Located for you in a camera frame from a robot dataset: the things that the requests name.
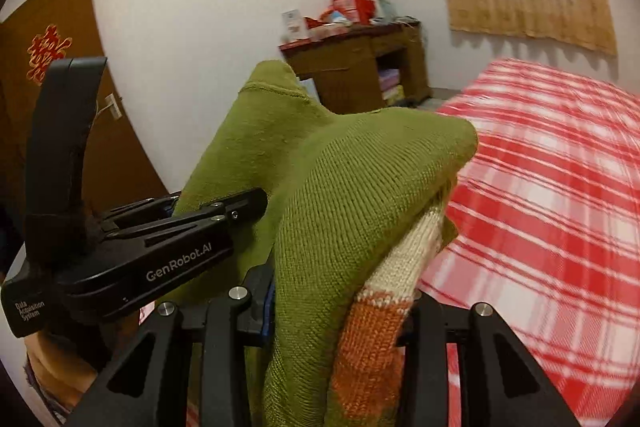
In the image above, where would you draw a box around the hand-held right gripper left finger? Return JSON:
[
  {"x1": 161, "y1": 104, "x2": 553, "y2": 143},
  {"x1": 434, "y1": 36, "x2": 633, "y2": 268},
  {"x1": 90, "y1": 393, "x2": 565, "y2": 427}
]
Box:
[{"x1": 65, "y1": 263, "x2": 277, "y2": 427}]

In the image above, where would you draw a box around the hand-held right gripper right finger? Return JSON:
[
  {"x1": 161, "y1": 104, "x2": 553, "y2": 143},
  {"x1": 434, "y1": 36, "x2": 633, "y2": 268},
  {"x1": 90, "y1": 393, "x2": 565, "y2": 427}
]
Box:
[{"x1": 396, "y1": 291, "x2": 583, "y2": 427}]

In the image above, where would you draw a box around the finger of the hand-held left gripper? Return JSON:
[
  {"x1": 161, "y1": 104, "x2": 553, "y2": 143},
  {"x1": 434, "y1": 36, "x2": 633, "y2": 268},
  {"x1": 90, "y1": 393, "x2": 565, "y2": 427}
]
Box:
[
  {"x1": 99, "y1": 192, "x2": 182, "y2": 229},
  {"x1": 101, "y1": 187, "x2": 269, "y2": 254}
]

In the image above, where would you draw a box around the green striped knit sweater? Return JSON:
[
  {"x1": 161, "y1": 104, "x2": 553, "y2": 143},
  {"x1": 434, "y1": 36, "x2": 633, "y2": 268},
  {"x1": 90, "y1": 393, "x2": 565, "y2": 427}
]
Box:
[{"x1": 155, "y1": 59, "x2": 479, "y2": 427}]

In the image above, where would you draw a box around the person's left hand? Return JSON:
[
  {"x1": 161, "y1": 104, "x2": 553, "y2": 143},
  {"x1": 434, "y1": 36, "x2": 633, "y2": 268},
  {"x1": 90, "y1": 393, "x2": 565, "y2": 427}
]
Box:
[{"x1": 24, "y1": 332, "x2": 103, "y2": 414}]

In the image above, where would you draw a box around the brown wooden door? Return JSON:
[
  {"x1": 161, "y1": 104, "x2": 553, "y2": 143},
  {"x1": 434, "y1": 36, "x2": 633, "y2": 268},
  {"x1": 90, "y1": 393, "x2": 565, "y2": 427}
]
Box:
[{"x1": 0, "y1": 0, "x2": 169, "y2": 228}]

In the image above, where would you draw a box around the red paper door decoration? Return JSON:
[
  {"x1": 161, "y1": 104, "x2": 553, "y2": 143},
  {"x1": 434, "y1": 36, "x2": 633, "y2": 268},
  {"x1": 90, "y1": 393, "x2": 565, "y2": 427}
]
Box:
[{"x1": 27, "y1": 25, "x2": 73, "y2": 86}]

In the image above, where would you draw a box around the red plaid blanket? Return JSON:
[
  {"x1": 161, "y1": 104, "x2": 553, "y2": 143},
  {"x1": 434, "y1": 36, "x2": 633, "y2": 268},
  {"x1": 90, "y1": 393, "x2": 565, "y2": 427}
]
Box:
[{"x1": 417, "y1": 58, "x2": 640, "y2": 423}]

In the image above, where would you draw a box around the brown wooden desk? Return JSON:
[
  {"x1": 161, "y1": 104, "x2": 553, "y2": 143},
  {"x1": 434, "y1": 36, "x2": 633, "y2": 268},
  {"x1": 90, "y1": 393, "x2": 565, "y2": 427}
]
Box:
[{"x1": 278, "y1": 22, "x2": 434, "y2": 116}]

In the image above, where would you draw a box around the white card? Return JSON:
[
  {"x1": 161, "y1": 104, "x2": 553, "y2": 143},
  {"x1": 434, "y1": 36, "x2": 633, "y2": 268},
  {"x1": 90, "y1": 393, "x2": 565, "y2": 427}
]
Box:
[{"x1": 281, "y1": 9, "x2": 307, "y2": 40}]

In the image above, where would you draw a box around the stack of books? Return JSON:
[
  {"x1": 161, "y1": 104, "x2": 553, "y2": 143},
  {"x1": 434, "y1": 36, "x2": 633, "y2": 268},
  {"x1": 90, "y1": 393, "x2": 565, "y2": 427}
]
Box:
[{"x1": 378, "y1": 68, "x2": 407, "y2": 102}]

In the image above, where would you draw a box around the red gift box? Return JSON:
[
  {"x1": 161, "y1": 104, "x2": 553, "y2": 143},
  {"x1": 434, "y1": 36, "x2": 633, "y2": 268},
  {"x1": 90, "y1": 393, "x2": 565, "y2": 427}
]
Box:
[{"x1": 330, "y1": 0, "x2": 377, "y2": 26}]

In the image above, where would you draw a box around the metal door handle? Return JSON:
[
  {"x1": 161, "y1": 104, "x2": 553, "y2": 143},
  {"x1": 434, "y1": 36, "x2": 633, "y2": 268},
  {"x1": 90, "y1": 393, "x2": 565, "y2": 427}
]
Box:
[{"x1": 95, "y1": 93, "x2": 124, "y2": 120}]

